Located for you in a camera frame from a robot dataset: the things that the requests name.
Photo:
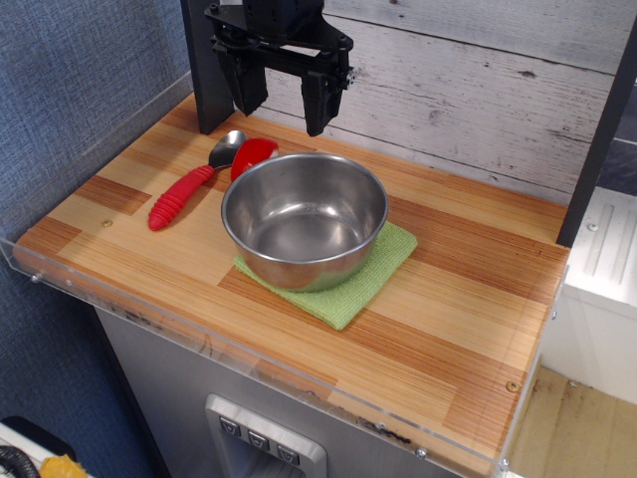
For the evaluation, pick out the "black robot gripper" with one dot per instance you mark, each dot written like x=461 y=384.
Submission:
x=291 y=37

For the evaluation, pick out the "red-handled metal spoon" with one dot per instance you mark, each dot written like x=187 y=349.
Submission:
x=173 y=200

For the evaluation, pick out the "stainless steel bowl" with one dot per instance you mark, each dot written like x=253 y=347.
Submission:
x=305 y=221

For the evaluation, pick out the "red round plastic object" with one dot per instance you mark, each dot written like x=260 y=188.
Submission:
x=252 y=152

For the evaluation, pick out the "green cloth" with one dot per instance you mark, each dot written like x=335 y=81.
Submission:
x=337 y=306

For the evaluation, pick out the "clear acrylic table guard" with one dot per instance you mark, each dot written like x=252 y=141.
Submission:
x=427 y=361

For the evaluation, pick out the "silver toy fridge cabinet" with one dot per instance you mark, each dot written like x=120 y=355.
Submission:
x=211 y=420

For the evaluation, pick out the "white ribbed appliance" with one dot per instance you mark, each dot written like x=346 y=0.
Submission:
x=591 y=335

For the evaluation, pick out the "black and yellow object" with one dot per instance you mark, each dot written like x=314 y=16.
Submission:
x=35 y=442

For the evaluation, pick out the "left dark vertical post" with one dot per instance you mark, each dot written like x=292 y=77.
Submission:
x=214 y=103

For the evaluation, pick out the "dark vertical post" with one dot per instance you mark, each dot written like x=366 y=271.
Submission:
x=610 y=118
x=214 y=103

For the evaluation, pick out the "right dark vertical post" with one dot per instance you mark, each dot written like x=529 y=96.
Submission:
x=610 y=118

